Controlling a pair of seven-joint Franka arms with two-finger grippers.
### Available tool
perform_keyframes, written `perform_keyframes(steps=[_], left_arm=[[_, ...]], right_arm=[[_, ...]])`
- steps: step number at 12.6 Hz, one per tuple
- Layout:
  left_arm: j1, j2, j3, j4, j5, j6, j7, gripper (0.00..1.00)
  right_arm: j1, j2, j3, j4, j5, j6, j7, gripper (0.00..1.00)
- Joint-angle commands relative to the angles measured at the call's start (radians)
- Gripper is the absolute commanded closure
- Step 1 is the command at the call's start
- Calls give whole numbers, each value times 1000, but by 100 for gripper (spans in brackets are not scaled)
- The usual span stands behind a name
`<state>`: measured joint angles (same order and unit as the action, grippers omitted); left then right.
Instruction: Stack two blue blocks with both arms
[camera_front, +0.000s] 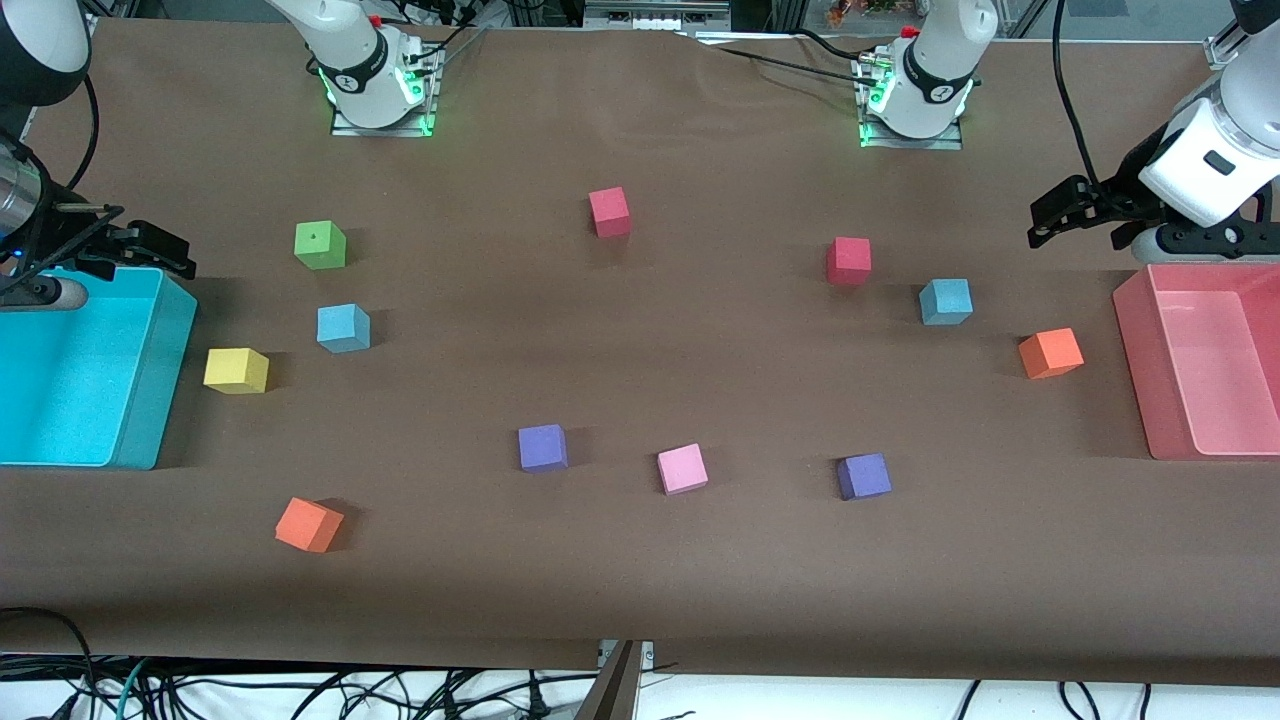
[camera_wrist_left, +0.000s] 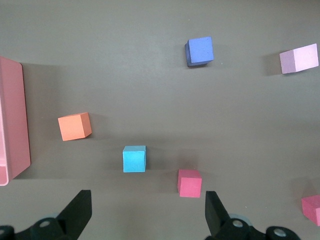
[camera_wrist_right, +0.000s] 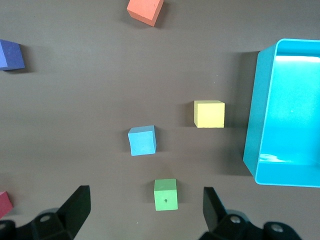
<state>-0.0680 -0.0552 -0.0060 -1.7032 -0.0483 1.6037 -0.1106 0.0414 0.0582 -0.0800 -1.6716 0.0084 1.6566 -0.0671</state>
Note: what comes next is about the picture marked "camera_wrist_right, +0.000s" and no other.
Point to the red foam block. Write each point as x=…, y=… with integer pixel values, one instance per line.
x=4, y=203

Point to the yellow foam block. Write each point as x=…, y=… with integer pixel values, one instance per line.
x=210, y=115

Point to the green foam block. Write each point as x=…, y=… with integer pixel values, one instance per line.
x=165, y=197

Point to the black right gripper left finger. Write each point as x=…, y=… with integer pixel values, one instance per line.
x=75, y=212

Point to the purple foam block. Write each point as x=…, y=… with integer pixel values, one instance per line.
x=10, y=53

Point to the brown table cover sheet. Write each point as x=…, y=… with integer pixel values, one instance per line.
x=100, y=100

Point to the cyan plastic bin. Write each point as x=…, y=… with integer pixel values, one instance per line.
x=287, y=112

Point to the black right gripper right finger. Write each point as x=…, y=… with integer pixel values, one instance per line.
x=215, y=215

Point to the orange foam block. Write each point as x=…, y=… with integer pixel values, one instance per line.
x=143, y=10

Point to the light blue foam block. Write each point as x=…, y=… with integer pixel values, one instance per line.
x=141, y=142

